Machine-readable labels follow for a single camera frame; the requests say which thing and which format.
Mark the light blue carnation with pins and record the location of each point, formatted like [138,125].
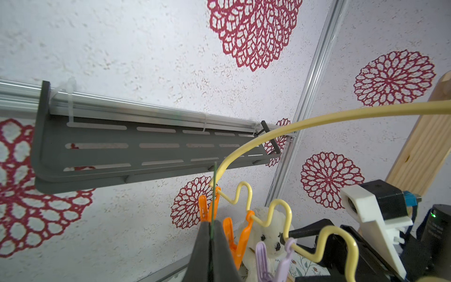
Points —
[212,197]

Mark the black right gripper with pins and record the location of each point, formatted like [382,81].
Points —
[352,257]

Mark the yellow clip hanger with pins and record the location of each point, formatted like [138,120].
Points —
[325,170]

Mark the purple clothes peg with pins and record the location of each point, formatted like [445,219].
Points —
[265,267]

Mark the wooden clothes rack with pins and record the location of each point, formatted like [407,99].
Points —
[423,155]

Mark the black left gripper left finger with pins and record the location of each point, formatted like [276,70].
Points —
[199,264]

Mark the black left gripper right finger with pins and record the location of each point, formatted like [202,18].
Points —
[223,268]

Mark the white plush dog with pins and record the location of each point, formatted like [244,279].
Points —
[270,236]

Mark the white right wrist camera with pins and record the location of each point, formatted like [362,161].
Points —
[381,211]

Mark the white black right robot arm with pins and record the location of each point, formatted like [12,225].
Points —
[435,234]

